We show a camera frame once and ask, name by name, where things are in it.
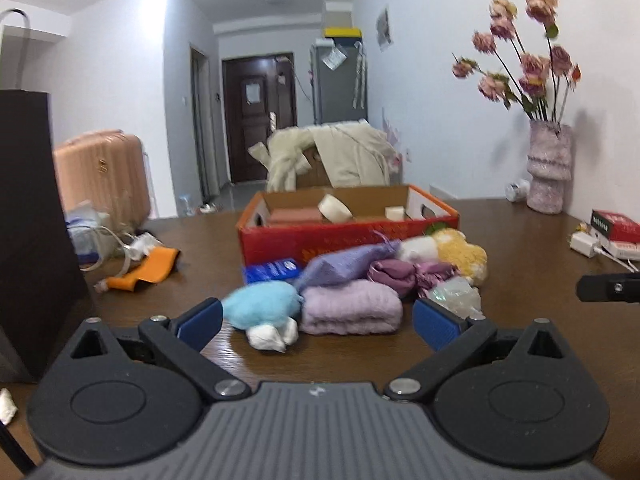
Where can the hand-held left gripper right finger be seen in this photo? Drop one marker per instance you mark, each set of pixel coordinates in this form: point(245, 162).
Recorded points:
point(436, 326)

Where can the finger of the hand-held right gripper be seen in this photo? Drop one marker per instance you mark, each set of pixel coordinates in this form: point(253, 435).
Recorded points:
point(607, 287)

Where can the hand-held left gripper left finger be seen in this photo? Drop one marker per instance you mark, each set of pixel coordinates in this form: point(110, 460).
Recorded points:
point(201, 321)

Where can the clear plastic bag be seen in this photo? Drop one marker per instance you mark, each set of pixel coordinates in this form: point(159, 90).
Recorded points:
point(457, 297)

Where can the purple satin cloth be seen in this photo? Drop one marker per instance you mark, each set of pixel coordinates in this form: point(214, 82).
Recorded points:
point(400, 275)

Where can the light blue plush toy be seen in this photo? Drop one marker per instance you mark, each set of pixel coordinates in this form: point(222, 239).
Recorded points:
point(262, 305)

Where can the yellow and white plush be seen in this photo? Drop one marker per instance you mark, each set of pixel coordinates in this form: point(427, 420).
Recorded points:
point(460, 252)

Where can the lilac towel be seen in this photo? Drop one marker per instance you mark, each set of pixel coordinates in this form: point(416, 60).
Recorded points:
point(350, 307)

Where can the red cardboard box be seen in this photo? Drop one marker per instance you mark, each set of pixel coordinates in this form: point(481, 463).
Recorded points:
point(325, 240)

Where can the white flat box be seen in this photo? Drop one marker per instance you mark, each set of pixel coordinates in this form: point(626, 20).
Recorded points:
point(625, 250)

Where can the red flat box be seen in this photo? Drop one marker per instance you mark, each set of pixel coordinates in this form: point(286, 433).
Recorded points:
point(617, 225)

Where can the orange band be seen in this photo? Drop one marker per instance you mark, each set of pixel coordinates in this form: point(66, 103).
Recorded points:
point(150, 267)

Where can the blue tissue packet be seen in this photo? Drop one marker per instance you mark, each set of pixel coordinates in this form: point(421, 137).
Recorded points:
point(272, 270)

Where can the white power adapter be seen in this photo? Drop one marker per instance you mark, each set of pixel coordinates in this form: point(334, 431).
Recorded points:
point(142, 245)

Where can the small white block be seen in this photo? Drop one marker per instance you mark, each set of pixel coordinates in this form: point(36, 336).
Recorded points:
point(395, 212)

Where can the pink textured vase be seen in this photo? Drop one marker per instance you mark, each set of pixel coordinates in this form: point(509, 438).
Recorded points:
point(549, 170)

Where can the small white object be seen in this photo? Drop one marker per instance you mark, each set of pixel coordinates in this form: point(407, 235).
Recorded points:
point(517, 191)

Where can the blue and white plastic pack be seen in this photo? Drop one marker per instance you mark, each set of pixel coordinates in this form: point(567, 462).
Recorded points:
point(87, 237)

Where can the white tape roll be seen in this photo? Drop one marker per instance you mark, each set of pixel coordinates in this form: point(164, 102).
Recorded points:
point(334, 208)

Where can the pink suitcase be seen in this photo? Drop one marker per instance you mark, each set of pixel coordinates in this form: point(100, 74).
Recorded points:
point(102, 175)

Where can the black paper bag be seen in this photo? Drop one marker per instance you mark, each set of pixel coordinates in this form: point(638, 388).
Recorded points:
point(35, 235)

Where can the brown cardboard carton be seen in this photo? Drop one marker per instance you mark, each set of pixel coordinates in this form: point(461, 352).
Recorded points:
point(314, 170)

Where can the beige coat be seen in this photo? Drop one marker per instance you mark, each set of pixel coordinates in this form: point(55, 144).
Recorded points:
point(345, 152)

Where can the dark brown door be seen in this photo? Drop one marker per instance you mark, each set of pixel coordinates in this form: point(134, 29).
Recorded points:
point(260, 120)

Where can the crumpled white tissue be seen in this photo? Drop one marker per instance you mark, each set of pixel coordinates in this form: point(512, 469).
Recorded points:
point(7, 406)

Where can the dried pink flowers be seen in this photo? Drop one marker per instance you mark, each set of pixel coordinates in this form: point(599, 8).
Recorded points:
point(530, 67)

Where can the grey refrigerator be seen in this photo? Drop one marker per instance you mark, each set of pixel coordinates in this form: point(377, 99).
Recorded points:
point(335, 90)

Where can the white umbrella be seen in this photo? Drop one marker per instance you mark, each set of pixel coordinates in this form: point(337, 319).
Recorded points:
point(358, 77)

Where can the clear bag on refrigerator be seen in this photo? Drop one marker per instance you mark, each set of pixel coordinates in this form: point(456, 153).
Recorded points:
point(333, 57)

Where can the yellow box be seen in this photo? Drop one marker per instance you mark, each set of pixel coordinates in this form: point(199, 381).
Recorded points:
point(342, 32)

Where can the wall poster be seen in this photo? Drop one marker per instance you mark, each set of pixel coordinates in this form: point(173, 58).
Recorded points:
point(384, 27)

